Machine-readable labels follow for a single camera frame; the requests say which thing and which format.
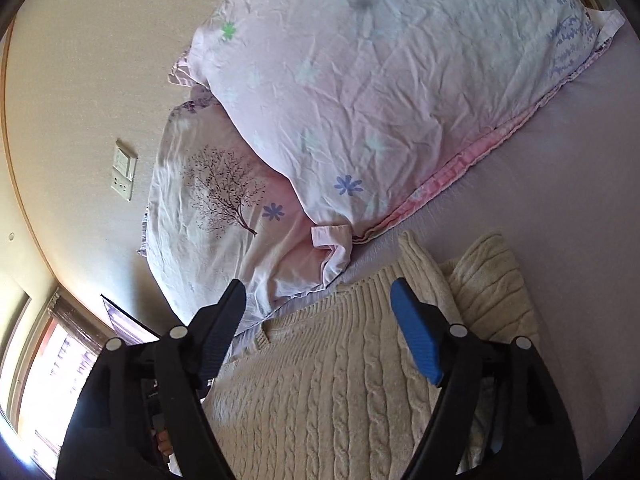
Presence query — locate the white wall switch socket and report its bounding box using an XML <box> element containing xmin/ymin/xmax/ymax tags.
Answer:
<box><xmin>111</xmin><ymin>140</ymin><xmax>138</xmax><ymax>202</ymax></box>

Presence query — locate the dark framed bedside object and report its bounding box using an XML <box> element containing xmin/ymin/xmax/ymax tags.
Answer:
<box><xmin>101</xmin><ymin>295</ymin><xmax>160</xmax><ymax>346</ymax></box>

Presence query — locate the lilac bed sheet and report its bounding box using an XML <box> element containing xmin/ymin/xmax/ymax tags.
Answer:
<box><xmin>402</xmin><ymin>25</ymin><xmax>639</xmax><ymax>474</ymax></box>

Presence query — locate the cream cable-knit sweater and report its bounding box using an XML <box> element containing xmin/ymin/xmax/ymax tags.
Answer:
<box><xmin>203</xmin><ymin>233</ymin><xmax>539</xmax><ymax>479</ymax></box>

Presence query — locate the wooden framed window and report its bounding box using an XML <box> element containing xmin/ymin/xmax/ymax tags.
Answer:
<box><xmin>1</xmin><ymin>278</ymin><xmax>105</xmax><ymax>479</ymax></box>

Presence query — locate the large pink floral pillow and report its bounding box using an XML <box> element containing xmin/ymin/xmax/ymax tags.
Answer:
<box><xmin>167</xmin><ymin>0</ymin><xmax>627</xmax><ymax>247</ymax></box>

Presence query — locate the pink tree-print pillow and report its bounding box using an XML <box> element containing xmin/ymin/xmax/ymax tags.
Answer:
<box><xmin>145</xmin><ymin>84</ymin><xmax>352</xmax><ymax>323</ymax></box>

